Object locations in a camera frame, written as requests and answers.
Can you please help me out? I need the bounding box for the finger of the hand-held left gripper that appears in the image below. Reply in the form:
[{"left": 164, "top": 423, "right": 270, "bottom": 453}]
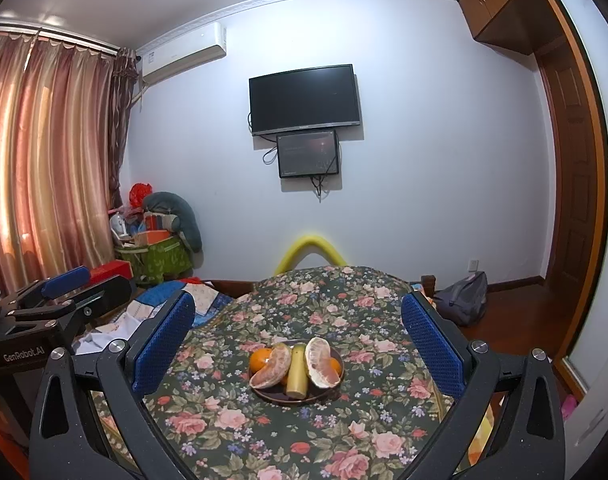
[
  {"left": 10, "top": 265, "right": 92, "bottom": 312},
  {"left": 5, "top": 274, "right": 136, "bottom": 342}
]

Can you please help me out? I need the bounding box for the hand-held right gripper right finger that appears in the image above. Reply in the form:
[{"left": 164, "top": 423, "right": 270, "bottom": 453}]
[{"left": 400, "top": 290, "right": 568, "bottom": 480}]

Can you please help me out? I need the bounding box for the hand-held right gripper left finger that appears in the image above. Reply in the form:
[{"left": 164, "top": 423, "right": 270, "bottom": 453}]
[{"left": 28, "top": 289, "right": 201, "bottom": 480}]

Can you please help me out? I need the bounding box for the peeled pomelo piece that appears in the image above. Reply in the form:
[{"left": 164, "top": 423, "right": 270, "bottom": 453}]
[
  {"left": 304, "top": 337, "right": 343, "bottom": 390},
  {"left": 249, "top": 342, "right": 293, "bottom": 390}
]

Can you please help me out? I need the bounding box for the dark purple round plate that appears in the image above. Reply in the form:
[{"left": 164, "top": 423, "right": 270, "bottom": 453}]
[{"left": 247, "top": 339, "right": 346, "bottom": 405}]

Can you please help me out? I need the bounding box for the peeled banana piece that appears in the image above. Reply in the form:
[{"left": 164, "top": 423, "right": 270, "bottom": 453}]
[{"left": 285, "top": 343, "right": 307, "bottom": 400}]

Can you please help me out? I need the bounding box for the red flat box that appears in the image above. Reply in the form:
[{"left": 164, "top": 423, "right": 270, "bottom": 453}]
[{"left": 89, "top": 259, "right": 135, "bottom": 284}]

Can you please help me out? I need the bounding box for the grey backpack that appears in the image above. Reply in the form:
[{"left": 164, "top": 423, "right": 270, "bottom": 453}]
[{"left": 433, "top": 270, "right": 489, "bottom": 327}]

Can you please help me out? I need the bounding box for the blue patchwork quilt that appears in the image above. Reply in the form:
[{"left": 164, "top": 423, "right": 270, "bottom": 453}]
[{"left": 128, "top": 279, "right": 235, "bottom": 332}]

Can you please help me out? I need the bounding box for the orange box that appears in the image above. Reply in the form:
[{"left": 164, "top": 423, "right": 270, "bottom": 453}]
[{"left": 133, "top": 229, "right": 171, "bottom": 247}]

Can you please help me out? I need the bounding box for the red decoration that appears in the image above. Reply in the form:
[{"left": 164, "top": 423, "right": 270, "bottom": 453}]
[{"left": 128, "top": 183, "right": 153, "bottom": 209}]

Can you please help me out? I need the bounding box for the grey plush toy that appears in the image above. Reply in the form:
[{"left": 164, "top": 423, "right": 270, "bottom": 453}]
[{"left": 142, "top": 191, "right": 203, "bottom": 254}]

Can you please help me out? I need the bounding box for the pink striped curtain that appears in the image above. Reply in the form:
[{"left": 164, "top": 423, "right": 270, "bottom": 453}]
[{"left": 0, "top": 29, "right": 141, "bottom": 297}]

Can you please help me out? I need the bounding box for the pink fluffy item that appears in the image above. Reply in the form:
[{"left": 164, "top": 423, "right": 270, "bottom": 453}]
[{"left": 560, "top": 392, "right": 580, "bottom": 422}]

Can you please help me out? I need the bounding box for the floral blanket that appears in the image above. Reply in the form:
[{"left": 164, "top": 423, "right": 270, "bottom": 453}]
[{"left": 90, "top": 264, "right": 490, "bottom": 480}]

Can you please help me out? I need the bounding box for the brown wooden door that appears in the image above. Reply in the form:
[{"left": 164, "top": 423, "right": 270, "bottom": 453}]
[{"left": 535, "top": 35, "right": 608, "bottom": 361}]

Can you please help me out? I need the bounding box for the small black monitor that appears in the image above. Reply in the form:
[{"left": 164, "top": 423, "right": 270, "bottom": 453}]
[{"left": 276, "top": 129, "right": 340, "bottom": 180}]

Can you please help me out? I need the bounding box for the white air conditioner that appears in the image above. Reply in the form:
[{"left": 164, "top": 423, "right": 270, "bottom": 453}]
[{"left": 138, "top": 22, "right": 229, "bottom": 87}]

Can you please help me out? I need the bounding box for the wooden overhead cabinet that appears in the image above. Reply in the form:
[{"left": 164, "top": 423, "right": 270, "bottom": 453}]
[{"left": 456, "top": 0, "right": 555, "bottom": 57}]

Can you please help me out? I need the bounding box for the black monitor cable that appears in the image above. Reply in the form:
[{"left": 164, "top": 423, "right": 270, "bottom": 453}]
[{"left": 308, "top": 174, "right": 335, "bottom": 202}]

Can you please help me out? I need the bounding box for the black wall television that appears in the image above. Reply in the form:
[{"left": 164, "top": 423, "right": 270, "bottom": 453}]
[{"left": 248, "top": 63, "right": 361, "bottom": 137}]

